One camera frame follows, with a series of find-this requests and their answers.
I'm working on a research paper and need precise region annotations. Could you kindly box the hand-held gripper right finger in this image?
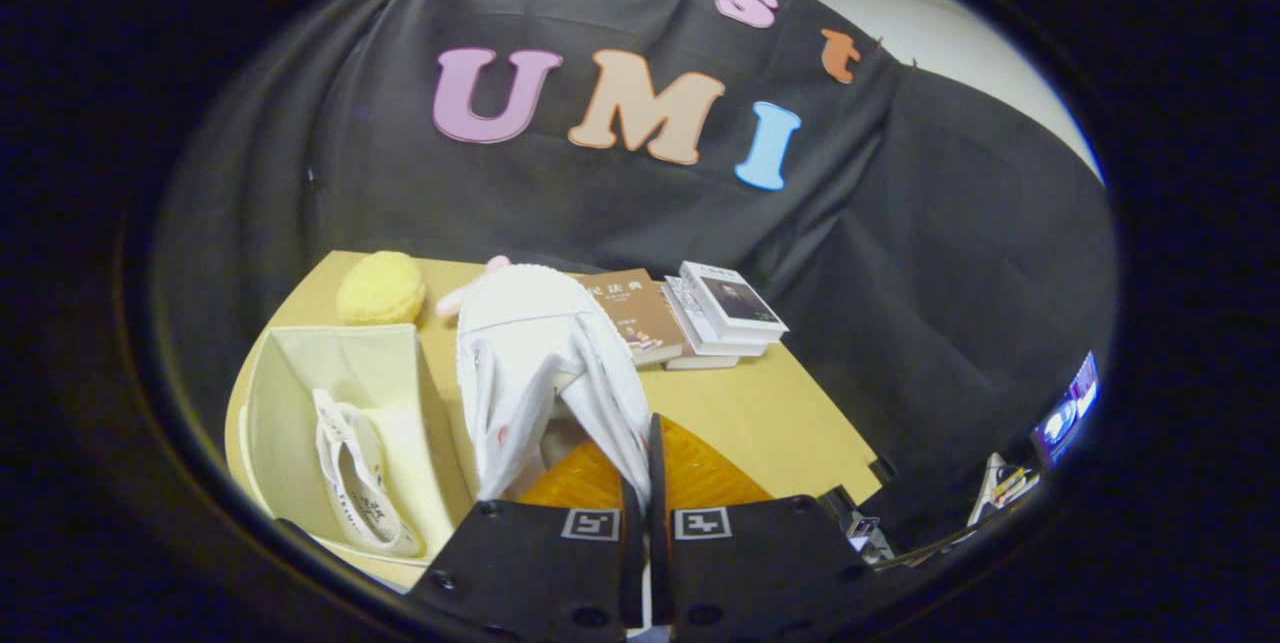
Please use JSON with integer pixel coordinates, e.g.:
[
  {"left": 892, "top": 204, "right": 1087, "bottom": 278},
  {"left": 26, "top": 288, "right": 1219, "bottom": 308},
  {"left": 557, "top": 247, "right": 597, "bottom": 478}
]
[{"left": 648, "top": 413, "right": 881, "bottom": 643}]

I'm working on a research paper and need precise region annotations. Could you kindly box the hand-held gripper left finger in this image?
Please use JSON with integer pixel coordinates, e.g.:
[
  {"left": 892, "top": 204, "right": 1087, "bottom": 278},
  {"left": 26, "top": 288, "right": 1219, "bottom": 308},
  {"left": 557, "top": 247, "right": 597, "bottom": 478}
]
[{"left": 405, "top": 435, "right": 646, "bottom": 643}]

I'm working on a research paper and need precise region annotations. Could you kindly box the white canvas shoe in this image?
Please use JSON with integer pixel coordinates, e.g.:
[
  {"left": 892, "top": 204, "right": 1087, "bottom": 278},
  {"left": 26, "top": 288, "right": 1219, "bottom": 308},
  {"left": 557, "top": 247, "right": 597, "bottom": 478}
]
[
  {"left": 456, "top": 264, "right": 653, "bottom": 514},
  {"left": 312, "top": 389, "right": 425, "bottom": 558}
]

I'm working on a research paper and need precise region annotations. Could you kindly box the beige fabric storage box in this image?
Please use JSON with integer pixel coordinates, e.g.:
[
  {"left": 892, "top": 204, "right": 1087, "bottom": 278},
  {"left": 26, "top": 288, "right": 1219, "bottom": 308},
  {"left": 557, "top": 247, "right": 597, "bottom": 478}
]
[{"left": 237, "top": 323, "right": 476, "bottom": 564}]

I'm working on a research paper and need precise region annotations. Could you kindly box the brown paperback book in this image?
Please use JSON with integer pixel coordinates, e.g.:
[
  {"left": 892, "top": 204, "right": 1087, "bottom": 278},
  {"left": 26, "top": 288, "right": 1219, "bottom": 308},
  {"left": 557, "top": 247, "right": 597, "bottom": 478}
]
[{"left": 575, "top": 268, "right": 687, "bottom": 367}]

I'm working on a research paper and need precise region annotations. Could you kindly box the white book with dark cover picture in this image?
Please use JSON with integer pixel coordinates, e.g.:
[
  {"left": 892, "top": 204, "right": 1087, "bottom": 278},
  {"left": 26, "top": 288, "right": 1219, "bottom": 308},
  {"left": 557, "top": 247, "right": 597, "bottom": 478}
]
[{"left": 679, "top": 261, "right": 789, "bottom": 343}]

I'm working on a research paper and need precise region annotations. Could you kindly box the green and pink plush toy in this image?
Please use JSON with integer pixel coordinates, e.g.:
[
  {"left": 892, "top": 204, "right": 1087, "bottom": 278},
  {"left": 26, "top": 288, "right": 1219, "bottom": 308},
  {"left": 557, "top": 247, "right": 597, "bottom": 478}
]
[{"left": 437, "top": 256, "right": 513, "bottom": 316}]

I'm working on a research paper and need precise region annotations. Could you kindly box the black backdrop cloth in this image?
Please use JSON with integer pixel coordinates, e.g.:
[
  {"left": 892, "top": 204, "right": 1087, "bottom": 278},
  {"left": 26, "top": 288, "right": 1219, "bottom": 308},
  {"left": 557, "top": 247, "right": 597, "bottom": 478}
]
[{"left": 155, "top": 0, "right": 1116, "bottom": 554}]

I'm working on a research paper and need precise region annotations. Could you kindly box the dark equipment pile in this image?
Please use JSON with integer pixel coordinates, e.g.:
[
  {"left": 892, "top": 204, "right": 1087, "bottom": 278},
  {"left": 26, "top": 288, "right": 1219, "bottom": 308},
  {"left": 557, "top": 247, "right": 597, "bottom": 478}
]
[{"left": 820, "top": 451, "right": 1043, "bottom": 569}]

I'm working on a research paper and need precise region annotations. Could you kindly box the yellow plush toy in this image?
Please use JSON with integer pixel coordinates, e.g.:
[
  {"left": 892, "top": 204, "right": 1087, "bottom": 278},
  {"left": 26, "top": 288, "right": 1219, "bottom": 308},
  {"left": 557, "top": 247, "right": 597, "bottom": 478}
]
[{"left": 336, "top": 251, "right": 427, "bottom": 327}]

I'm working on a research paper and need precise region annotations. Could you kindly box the lit computer screen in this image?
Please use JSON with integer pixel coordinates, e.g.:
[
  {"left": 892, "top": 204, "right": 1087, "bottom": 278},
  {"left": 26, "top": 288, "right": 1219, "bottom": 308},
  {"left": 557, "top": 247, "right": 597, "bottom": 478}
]
[{"left": 1032, "top": 351, "right": 1101, "bottom": 469}]

